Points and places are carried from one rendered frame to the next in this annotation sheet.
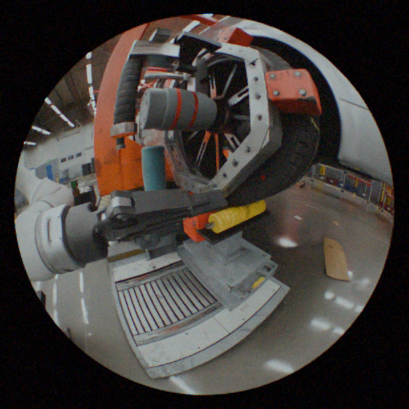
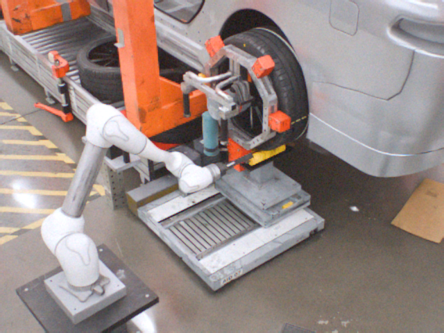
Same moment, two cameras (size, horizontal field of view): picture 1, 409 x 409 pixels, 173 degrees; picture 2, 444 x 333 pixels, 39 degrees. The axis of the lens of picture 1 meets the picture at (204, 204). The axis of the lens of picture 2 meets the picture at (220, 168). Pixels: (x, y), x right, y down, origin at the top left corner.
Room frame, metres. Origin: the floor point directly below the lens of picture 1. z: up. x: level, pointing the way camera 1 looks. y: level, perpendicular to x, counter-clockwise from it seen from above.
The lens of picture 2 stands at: (-2.50, 0.20, 2.52)
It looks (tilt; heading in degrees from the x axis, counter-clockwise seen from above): 36 degrees down; 359
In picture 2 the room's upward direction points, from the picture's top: 1 degrees counter-clockwise
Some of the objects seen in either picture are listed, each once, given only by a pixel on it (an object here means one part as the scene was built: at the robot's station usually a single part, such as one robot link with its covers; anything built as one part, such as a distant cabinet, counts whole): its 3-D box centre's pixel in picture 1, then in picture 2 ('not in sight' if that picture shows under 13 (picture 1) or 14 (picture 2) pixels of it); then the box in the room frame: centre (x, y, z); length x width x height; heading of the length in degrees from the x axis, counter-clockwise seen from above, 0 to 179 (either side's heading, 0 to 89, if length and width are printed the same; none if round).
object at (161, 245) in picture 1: (166, 231); (205, 164); (0.68, 0.23, 0.26); 0.42 x 0.18 x 0.35; 125
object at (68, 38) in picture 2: not in sight; (113, 88); (1.96, 0.95, 0.14); 2.47 x 0.85 x 0.27; 35
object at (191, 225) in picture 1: (206, 212); (244, 151); (0.48, -0.01, 0.48); 0.16 x 0.12 x 0.17; 125
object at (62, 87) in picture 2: not in sight; (62, 91); (1.63, 1.27, 0.30); 0.09 x 0.05 x 0.50; 35
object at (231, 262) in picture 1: (228, 235); (261, 166); (0.55, -0.12, 0.32); 0.40 x 0.30 x 0.28; 35
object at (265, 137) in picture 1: (196, 111); (239, 98); (0.46, 0.02, 0.85); 0.54 x 0.07 x 0.54; 35
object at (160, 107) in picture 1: (176, 109); (229, 102); (0.42, 0.08, 0.85); 0.21 x 0.14 x 0.14; 125
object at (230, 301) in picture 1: (225, 261); (261, 191); (0.55, -0.12, 0.13); 0.50 x 0.36 x 0.10; 35
